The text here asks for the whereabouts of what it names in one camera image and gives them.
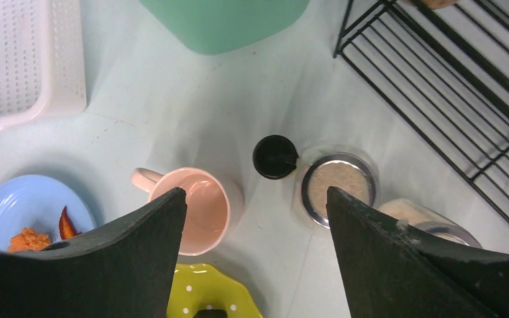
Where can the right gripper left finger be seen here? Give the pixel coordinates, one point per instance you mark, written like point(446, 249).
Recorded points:
point(124, 268)

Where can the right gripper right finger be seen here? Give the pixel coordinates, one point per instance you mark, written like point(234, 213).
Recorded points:
point(393, 270)

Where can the glass jar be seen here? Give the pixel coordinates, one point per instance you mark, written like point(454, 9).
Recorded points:
point(428, 221)
point(332, 165)

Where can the small black-lid spice jar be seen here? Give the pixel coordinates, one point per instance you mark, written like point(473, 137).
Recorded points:
point(275, 157)

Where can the green scalloped plate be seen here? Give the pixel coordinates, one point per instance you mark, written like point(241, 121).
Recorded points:
point(201, 290)

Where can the orange chicken wing toy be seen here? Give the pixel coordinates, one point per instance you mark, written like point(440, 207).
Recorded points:
point(66, 228)

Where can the pink ceramic mug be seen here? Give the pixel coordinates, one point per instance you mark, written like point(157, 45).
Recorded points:
point(208, 209)

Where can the orange fried food piece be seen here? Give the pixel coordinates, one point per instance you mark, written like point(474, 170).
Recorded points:
point(28, 239)

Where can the blue round plate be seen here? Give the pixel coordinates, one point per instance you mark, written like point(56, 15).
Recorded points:
point(36, 202)

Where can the white plastic perforated basket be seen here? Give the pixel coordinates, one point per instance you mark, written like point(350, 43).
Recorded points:
point(42, 72)

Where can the green plastic waste bin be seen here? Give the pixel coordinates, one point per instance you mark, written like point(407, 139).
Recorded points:
point(218, 26)

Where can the black wire two-tier rack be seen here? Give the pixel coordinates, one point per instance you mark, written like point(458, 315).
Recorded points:
point(445, 72)

